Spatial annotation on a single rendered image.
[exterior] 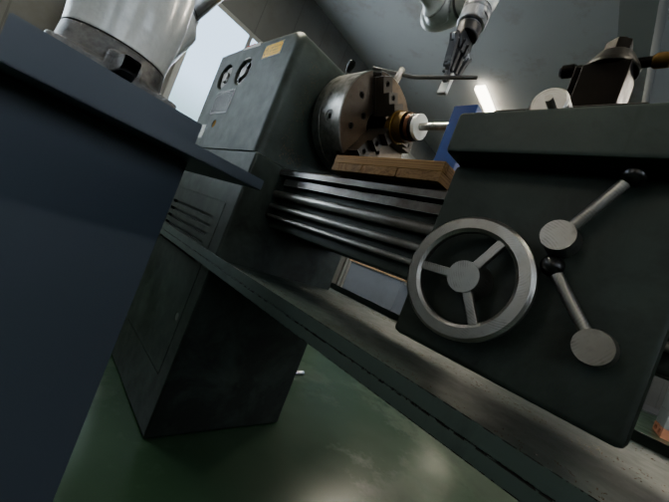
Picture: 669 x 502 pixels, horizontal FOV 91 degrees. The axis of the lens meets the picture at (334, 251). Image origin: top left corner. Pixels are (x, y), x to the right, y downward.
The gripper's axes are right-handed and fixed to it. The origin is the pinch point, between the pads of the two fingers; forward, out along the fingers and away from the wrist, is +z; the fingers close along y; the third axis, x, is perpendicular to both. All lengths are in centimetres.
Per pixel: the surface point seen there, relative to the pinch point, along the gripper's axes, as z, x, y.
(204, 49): -74, 288, 3
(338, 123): 30.0, 8.2, -26.2
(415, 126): 24.0, -7.6, -14.3
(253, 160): 48, 23, -37
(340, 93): 22.0, 10.3, -28.1
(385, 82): 13.6, 4.0, -20.1
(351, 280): 73, 132, 149
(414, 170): 43, -25, -30
